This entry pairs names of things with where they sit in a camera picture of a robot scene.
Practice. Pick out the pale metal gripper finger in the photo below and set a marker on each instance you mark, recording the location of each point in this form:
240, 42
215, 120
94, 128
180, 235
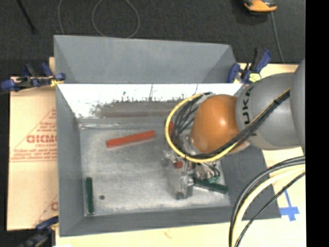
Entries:
168, 156
185, 188

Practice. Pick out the brown cardboard board, red print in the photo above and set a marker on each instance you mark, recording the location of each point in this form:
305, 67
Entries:
30, 168

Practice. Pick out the red-brown flat block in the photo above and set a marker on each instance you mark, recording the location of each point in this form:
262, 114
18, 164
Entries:
131, 139
178, 164

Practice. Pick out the grey metal bin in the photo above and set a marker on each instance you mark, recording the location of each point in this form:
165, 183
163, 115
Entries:
133, 179

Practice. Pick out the dark green flat block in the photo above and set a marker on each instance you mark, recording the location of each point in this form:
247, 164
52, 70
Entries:
89, 195
214, 187

